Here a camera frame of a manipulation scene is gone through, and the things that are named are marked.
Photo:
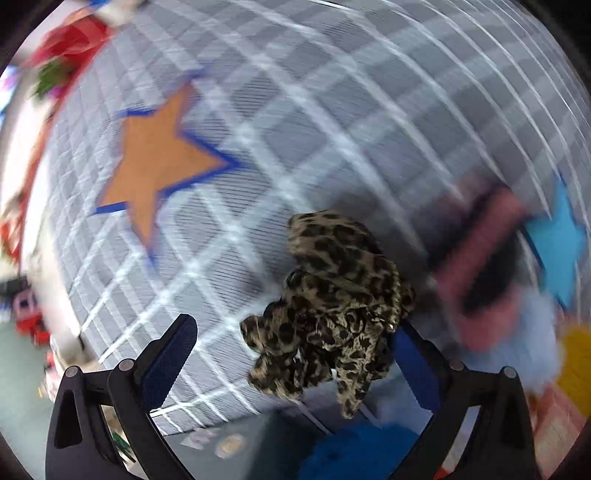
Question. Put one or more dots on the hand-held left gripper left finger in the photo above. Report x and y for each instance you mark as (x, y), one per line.
(171, 355)

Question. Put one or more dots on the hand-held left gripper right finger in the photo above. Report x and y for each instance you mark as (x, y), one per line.
(420, 369)

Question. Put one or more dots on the leopard print scrunchie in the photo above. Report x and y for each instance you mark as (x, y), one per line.
(332, 286)

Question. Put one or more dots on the dark grey storage box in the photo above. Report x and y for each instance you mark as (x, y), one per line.
(268, 438)

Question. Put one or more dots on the blue crumpled cloth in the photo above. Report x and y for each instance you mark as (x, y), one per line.
(360, 452)

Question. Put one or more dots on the light blue fluffy scrunchie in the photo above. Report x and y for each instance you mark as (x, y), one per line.
(531, 341)

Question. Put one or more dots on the black and pink scrunchie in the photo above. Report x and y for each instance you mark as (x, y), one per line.
(485, 258)

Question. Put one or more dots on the red patterned cardboard box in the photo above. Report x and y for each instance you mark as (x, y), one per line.
(554, 424)

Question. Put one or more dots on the red long cabinet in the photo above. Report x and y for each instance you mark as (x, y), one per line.
(14, 235)

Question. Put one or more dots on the grey checked star blanket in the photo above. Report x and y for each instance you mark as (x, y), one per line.
(323, 115)

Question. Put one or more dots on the green potted plant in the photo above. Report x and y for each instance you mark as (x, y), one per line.
(51, 78)

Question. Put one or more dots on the red flower bag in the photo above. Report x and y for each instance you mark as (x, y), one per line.
(74, 41)

